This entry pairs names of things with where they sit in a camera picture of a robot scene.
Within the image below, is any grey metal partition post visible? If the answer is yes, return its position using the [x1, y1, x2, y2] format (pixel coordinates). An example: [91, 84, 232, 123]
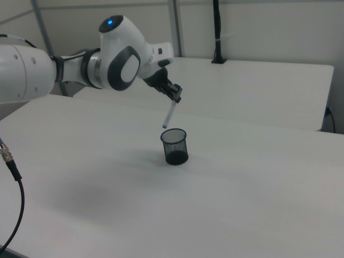
[31, 0, 68, 97]
[169, 0, 187, 58]

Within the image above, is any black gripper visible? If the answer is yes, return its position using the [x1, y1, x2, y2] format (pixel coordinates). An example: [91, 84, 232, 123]
[144, 67, 184, 104]

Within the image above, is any black wall cable with plug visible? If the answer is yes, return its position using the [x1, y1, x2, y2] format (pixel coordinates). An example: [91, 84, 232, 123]
[324, 106, 336, 134]

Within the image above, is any black cable with metal connector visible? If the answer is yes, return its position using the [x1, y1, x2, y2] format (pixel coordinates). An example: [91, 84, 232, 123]
[0, 135, 25, 252]

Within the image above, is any black strap on arm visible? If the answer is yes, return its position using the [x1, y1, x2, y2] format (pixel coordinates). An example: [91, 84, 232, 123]
[51, 55, 65, 83]

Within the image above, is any black mesh pen cup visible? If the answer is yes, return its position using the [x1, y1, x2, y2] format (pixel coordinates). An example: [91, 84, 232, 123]
[160, 128, 189, 166]

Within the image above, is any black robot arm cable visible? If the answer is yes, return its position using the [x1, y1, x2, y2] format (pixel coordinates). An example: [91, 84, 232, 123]
[0, 34, 38, 49]

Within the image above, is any white table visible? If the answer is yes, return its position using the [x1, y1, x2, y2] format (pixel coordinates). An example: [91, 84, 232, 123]
[73, 55, 335, 132]

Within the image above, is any black pole with clamp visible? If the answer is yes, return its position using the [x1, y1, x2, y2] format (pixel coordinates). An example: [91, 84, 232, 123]
[211, 0, 228, 65]

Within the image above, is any white marker with blue cap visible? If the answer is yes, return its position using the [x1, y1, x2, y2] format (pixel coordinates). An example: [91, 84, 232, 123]
[162, 99, 177, 128]

